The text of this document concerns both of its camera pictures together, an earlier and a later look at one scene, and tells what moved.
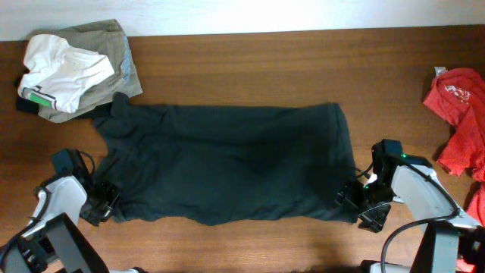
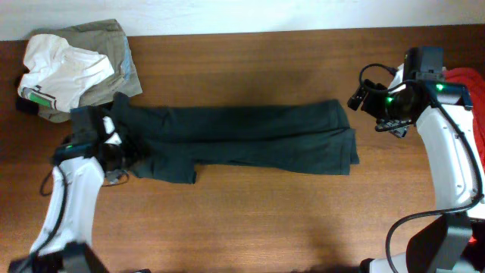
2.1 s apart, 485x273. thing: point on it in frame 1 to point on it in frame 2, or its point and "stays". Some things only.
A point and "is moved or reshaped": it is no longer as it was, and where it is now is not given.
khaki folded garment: (105, 38) stays
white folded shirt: (60, 72) stays
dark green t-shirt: (217, 165) is moved or reshaped
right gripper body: (370, 202) to (387, 108)
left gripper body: (104, 202) to (116, 151)
